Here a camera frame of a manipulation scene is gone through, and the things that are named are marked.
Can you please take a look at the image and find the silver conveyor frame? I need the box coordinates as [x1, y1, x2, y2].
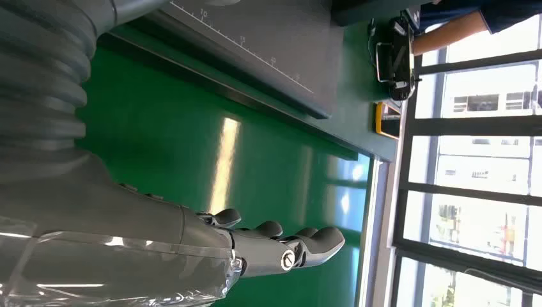
[355, 157, 401, 307]

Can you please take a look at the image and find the green conveyor belt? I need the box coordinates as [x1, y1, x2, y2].
[76, 46, 373, 307]

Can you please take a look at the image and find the dark green table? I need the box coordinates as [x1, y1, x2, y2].
[110, 19, 403, 164]

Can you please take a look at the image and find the person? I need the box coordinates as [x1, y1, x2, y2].
[406, 0, 542, 58]

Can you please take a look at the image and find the black inbound scanner machine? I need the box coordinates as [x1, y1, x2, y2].
[97, 0, 424, 120]

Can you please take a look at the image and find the phone in yellow case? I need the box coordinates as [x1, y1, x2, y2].
[374, 101, 402, 141]

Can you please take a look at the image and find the black tool with cable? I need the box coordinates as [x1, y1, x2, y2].
[368, 17, 422, 102]

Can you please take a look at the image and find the black framed window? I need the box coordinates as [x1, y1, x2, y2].
[394, 17, 542, 307]

